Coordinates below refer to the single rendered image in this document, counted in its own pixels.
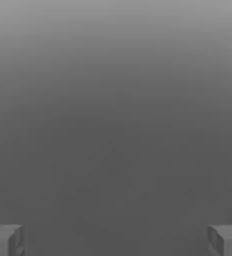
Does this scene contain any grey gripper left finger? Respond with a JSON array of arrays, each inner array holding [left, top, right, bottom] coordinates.
[[0, 224, 25, 256]]

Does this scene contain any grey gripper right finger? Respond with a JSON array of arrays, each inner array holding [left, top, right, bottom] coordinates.
[[207, 224, 232, 256]]

